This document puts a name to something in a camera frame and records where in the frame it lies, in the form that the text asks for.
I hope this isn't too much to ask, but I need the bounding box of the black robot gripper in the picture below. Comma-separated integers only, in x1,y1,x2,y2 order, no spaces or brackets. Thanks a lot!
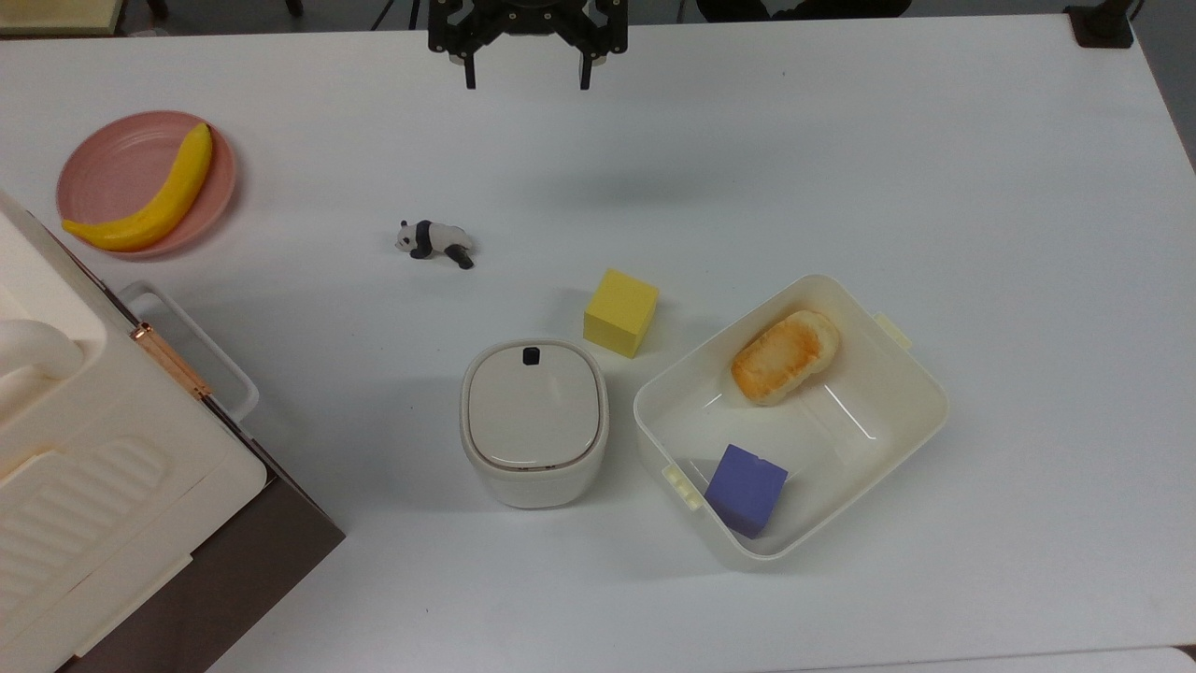
428,0,629,92

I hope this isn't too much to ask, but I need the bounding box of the white open plastic box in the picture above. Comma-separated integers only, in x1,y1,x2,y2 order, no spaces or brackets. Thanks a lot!
633,274,950,572

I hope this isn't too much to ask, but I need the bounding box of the white drawer cabinet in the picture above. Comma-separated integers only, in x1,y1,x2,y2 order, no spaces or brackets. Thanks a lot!
0,187,269,673

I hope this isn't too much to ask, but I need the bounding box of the black and white panda toy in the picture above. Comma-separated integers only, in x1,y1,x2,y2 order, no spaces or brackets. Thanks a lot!
394,220,476,271

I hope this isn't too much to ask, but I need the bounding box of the yellow cube block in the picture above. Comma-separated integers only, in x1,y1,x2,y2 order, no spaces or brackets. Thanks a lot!
583,268,660,359

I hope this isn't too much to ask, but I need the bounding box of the white lidded bin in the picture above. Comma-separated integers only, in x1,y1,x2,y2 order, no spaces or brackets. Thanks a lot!
459,338,611,510

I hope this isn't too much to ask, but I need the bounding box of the yellow banana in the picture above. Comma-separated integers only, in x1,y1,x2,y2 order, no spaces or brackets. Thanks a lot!
62,122,214,252

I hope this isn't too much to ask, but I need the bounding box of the toasted bread roll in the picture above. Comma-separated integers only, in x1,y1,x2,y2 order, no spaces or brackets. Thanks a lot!
730,309,841,407

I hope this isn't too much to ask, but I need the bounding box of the pink round plate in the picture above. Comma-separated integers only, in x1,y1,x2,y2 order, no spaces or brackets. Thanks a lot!
55,110,238,259

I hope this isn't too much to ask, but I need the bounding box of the purple cube block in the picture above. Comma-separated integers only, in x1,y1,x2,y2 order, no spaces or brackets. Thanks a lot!
704,443,790,540

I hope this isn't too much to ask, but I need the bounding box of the beige side table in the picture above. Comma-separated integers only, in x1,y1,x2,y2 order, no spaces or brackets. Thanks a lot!
0,0,128,38

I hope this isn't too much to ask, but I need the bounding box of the black table clamp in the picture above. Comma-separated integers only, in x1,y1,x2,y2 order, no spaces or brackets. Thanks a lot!
1064,4,1137,50

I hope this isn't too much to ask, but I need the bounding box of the white drawer with clear handle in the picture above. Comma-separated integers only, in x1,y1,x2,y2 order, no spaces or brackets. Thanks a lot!
116,279,261,428

